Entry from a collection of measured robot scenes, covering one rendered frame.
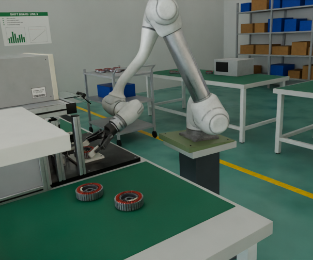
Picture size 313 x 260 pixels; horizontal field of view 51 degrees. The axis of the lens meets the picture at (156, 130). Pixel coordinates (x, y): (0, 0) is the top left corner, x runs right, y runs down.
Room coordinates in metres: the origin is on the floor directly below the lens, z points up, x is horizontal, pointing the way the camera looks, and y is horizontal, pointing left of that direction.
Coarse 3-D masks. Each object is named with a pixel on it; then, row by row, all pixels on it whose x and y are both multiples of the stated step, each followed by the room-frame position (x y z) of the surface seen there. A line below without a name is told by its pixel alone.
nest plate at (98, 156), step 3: (99, 153) 1.68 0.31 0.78; (69, 156) 1.65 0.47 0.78; (72, 156) 1.65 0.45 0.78; (93, 156) 1.63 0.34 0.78; (96, 156) 1.63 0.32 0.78; (99, 156) 1.63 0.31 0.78; (102, 156) 1.63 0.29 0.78; (72, 159) 1.61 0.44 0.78; (75, 159) 1.60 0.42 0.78; (87, 159) 1.59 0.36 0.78; (90, 159) 1.59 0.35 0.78; (93, 159) 1.60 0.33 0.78; (96, 159) 1.61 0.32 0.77; (75, 162) 1.57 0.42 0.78
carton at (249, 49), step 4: (248, 44) 8.68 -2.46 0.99; (252, 44) 8.58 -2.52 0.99; (256, 44) 8.46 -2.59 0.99; (240, 48) 8.59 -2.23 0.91; (244, 48) 8.47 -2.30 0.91; (248, 48) 8.36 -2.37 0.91; (252, 48) 8.27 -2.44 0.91; (240, 52) 8.59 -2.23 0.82; (244, 52) 8.47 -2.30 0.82; (248, 52) 8.36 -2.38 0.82; (252, 52) 8.26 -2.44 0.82
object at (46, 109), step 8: (32, 104) 1.43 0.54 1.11; (40, 104) 1.42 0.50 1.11; (48, 104) 1.41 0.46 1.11; (56, 104) 1.40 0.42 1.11; (64, 104) 1.39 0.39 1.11; (72, 104) 1.41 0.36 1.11; (32, 112) 1.31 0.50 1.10; (40, 112) 1.33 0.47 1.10; (48, 112) 1.35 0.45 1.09; (56, 112) 1.37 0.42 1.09; (64, 112) 1.39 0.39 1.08; (72, 112) 1.41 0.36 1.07
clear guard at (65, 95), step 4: (60, 92) 2.03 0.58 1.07; (64, 92) 2.03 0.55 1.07; (68, 92) 2.02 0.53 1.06; (60, 96) 1.88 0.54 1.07; (64, 96) 1.88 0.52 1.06; (68, 96) 1.87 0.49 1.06; (72, 96) 1.86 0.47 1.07; (76, 96) 1.87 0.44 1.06; (80, 96) 1.91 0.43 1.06; (80, 100) 2.03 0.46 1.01; (84, 100) 1.93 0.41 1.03
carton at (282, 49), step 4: (272, 48) 7.80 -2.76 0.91; (276, 48) 7.71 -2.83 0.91; (280, 48) 7.62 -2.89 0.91; (284, 48) 7.54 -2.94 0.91; (288, 48) 7.48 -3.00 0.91; (272, 52) 7.80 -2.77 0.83; (276, 52) 7.71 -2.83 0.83; (280, 52) 7.62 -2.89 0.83; (284, 52) 7.54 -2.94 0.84; (288, 52) 7.48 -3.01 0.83
